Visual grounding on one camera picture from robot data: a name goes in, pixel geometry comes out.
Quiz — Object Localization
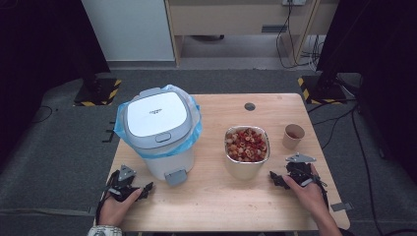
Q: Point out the brown paper cup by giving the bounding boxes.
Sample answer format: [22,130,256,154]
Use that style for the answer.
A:
[281,123,306,151]

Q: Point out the person's right hand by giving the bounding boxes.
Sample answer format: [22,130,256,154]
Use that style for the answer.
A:
[282,163,329,217]

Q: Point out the pile of pasta pieces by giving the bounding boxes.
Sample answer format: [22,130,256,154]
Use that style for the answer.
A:
[225,128,268,163]

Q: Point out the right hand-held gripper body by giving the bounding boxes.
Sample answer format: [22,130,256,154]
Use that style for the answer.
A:
[284,152,328,189]

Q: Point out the thin black floor cable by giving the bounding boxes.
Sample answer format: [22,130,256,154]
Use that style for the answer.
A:
[30,104,59,126]

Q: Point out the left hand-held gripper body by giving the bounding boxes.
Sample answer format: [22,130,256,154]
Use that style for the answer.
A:
[106,164,146,202]

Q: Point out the black tape marks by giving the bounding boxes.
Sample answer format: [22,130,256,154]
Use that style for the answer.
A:
[100,120,118,144]

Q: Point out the white cabinet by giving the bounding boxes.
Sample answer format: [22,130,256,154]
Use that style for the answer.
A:
[81,0,176,63]

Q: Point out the long black floor cable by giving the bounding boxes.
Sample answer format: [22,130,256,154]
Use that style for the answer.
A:
[308,97,417,236]

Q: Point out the black right wrist strap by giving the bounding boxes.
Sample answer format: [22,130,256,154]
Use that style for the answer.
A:
[313,175,330,209]

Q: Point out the black wrist strap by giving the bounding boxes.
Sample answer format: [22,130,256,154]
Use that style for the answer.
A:
[94,170,116,226]
[313,175,330,209]

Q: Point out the black left wrist strap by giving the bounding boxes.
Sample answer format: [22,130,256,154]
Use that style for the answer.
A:
[94,170,116,226]

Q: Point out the blue trash bag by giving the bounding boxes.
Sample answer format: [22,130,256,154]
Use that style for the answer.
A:
[113,84,204,160]

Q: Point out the person's left hand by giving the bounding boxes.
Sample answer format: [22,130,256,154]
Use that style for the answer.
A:
[97,187,145,227]

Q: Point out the black stand with striped base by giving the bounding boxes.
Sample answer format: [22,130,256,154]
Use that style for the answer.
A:
[297,32,349,106]
[73,48,123,108]

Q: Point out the black curtain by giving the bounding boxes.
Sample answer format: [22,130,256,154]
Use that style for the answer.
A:
[0,0,111,168]
[316,0,417,185]

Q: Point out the black hanging cable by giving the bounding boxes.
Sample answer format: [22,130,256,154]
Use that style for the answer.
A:
[275,0,317,70]

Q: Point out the metal food container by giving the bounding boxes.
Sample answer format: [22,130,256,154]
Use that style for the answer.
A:
[224,125,271,181]

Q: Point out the bundle of cables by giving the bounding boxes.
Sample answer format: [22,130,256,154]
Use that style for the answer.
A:
[300,34,327,71]

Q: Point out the white pedal trash can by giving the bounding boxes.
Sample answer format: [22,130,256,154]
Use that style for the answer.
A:
[121,87,202,187]

